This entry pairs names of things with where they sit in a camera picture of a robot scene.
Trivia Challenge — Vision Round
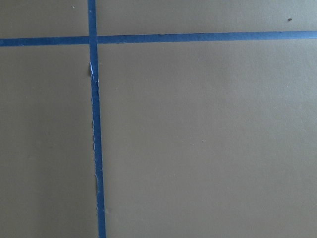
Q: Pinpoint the brown paper table cover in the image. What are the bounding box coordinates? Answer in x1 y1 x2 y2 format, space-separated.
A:
0 0 317 238

